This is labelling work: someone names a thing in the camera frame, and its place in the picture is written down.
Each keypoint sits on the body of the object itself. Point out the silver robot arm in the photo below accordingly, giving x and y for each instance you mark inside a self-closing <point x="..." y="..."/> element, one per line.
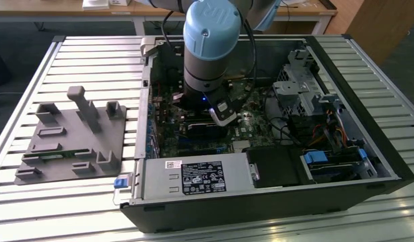
<point x="206" y="30"/>

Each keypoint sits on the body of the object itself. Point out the green RAM stick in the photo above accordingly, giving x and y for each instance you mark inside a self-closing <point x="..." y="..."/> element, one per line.
<point x="197" y="120"/>
<point x="69" y="152"/>

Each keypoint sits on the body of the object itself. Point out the green motherboard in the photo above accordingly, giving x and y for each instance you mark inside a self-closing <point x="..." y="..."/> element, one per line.
<point x="257" y="121"/>

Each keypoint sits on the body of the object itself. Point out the silver chipset heatsink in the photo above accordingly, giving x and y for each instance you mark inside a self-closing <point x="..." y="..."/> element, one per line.
<point x="242" y="145"/>

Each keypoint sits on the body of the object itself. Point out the grey case lock latch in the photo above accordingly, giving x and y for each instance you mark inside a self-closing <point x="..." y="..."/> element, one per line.
<point x="148" y="48"/>

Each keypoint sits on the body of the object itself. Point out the silver drive cage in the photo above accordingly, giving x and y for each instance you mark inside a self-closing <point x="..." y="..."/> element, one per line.
<point x="294" y="100"/>

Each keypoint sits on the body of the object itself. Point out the silver power supply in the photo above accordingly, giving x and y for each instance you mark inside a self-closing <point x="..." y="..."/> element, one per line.
<point x="153" y="176"/>

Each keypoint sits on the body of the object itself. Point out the black plastic shroud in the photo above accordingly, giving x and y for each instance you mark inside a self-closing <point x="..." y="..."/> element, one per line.
<point x="274" y="166"/>

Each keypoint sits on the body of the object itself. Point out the grey parts rack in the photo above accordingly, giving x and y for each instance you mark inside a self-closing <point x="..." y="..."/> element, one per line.
<point x="76" y="141"/>

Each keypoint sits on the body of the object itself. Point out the blue case latch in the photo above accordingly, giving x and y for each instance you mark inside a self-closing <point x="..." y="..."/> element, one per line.
<point x="121" y="182"/>

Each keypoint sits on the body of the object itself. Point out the blue disk carrier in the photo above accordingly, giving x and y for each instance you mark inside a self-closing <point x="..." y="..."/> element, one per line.
<point x="314" y="157"/>

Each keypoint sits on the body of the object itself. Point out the small white box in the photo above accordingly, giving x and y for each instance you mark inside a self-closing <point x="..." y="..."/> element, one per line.
<point x="120" y="2"/>

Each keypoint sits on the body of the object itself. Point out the black PC case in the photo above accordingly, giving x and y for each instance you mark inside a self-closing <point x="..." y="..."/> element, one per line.
<point x="228" y="214"/>

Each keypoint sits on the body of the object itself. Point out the wooden desk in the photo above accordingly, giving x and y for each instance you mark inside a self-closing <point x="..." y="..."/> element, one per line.
<point x="60" y="11"/>

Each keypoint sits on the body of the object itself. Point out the wooden cabinet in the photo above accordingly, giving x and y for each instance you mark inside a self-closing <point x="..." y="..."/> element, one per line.
<point x="379" y="30"/>

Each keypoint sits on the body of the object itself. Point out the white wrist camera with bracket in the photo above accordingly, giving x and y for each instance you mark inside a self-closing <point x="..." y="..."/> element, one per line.
<point x="224" y="118"/>

